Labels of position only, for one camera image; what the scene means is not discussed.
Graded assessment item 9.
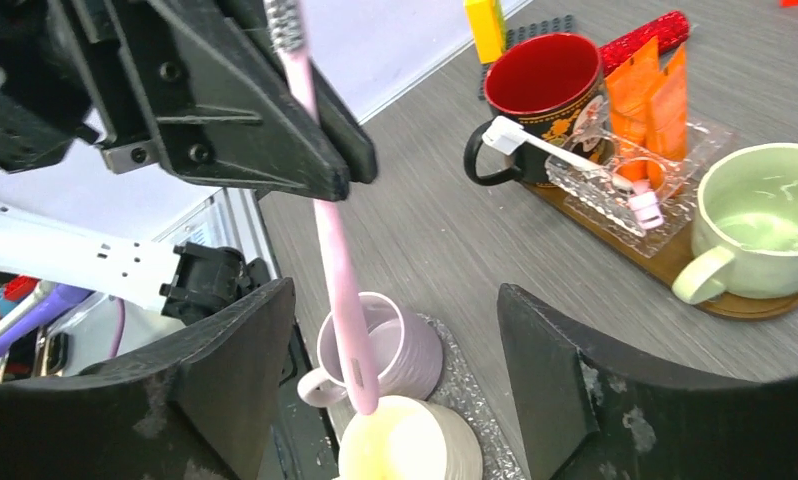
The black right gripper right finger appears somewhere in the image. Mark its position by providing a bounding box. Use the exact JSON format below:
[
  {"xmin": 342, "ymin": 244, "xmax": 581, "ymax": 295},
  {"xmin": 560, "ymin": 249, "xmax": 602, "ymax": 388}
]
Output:
[{"xmin": 497, "ymin": 284, "xmax": 798, "ymax": 479}]

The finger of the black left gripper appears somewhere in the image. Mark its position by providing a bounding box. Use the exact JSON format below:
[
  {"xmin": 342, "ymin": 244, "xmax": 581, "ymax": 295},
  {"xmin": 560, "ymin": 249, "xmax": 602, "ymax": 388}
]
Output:
[
  {"xmin": 105, "ymin": 1, "xmax": 350, "ymax": 201},
  {"xmin": 220, "ymin": 0, "xmax": 378, "ymax": 184}
]

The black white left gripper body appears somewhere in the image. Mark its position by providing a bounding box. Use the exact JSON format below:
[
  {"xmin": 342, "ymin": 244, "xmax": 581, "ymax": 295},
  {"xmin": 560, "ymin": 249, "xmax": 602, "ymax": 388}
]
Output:
[{"xmin": 0, "ymin": 1, "xmax": 173, "ymax": 174}]

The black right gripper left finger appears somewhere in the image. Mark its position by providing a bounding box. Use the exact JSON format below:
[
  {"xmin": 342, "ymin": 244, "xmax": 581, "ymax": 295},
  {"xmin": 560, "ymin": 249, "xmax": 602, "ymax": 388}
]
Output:
[{"xmin": 0, "ymin": 278, "xmax": 296, "ymax": 479}]

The white toothbrush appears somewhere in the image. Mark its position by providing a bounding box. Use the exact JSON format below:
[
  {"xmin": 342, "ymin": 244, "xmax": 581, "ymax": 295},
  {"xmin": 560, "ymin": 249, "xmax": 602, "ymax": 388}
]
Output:
[{"xmin": 481, "ymin": 116, "xmax": 634, "ymax": 192}]

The cream yellow mug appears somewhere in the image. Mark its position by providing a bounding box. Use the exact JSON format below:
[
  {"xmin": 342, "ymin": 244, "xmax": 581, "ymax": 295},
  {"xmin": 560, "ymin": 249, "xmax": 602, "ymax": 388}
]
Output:
[{"xmin": 338, "ymin": 396, "xmax": 484, "ymax": 480}]

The lilac translucent mug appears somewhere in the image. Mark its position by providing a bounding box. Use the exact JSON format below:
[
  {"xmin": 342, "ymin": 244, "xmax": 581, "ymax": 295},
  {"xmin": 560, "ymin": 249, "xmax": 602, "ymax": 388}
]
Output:
[{"xmin": 297, "ymin": 292, "xmax": 444, "ymax": 408}]

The clear glass toothbrush holder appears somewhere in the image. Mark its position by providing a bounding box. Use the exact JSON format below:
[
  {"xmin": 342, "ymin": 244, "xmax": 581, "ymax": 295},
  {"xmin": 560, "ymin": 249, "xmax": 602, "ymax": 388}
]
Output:
[{"xmin": 546, "ymin": 116, "xmax": 735, "ymax": 258}]

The light green mug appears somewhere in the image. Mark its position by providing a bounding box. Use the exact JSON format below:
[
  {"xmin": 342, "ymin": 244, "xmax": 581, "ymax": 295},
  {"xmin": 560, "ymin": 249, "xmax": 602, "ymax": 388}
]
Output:
[{"xmin": 672, "ymin": 143, "xmax": 798, "ymax": 304}]

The orange toothpaste tube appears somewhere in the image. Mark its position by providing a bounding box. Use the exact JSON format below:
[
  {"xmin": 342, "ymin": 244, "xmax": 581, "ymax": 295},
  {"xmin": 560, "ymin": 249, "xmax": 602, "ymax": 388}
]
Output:
[
  {"xmin": 645, "ymin": 43, "xmax": 688, "ymax": 196},
  {"xmin": 606, "ymin": 37, "xmax": 659, "ymax": 184}
]

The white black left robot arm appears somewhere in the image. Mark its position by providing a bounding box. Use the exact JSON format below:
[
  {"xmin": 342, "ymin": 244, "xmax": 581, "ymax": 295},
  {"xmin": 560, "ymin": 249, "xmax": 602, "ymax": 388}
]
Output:
[{"xmin": 0, "ymin": 1, "xmax": 378, "ymax": 322}]

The brown oval wooden tray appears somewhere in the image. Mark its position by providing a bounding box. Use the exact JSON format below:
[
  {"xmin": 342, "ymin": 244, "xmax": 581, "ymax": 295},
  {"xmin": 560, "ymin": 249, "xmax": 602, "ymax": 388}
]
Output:
[{"xmin": 524, "ymin": 184, "xmax": 798, "ymax": 322}]

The yellow toy block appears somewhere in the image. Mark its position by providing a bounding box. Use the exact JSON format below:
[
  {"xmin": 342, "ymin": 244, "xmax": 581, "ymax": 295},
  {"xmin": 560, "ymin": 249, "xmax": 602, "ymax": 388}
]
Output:
[{"xmin": 463, "ymin": 0, "xmax": 507, "ymax": 65}]

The red glitter toy microphone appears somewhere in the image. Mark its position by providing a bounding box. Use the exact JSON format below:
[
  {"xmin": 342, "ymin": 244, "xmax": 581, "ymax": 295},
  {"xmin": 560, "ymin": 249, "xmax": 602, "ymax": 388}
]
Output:
[{"xmin": 599, "ymin": 10, "xmax": 690, "ymax": 76}]

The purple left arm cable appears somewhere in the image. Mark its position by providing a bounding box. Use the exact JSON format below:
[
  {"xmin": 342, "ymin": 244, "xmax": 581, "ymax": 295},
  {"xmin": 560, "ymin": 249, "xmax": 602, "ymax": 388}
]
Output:
[{"xmin": 107, "ymin": 298, "xmax": 127, "ymax": 360}]

